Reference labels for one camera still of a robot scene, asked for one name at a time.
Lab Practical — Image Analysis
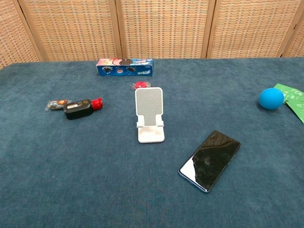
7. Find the black smartphone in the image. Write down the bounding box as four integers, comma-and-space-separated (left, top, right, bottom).
178, 130, 241, 194

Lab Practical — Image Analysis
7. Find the white phone stand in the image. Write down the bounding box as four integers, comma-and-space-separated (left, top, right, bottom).
134, 87, 165, 144

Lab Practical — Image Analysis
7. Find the red wrapped candy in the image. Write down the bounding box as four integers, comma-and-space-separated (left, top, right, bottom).
130, 80, 152, 91

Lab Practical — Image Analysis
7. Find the blue cookie box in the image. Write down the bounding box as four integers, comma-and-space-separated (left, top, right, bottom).
96, 58, 154, 77

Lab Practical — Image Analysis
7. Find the black bottle with red cap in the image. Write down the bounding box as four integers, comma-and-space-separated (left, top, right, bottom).
63, 97, 104, 120

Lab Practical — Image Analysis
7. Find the woven wooden folding screen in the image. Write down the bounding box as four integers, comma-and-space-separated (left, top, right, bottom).
0, 0, 304, 70

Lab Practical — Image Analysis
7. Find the dark wrapped candy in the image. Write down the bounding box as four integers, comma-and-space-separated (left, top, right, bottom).
44, 98, 73, 112

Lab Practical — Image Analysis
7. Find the blue ball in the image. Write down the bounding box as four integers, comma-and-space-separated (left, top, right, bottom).
258, 87, 285, 110

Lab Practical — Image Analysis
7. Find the green sachet packet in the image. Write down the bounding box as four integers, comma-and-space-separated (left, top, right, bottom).
273, 83, 304, 104
284, 101, 304, 124

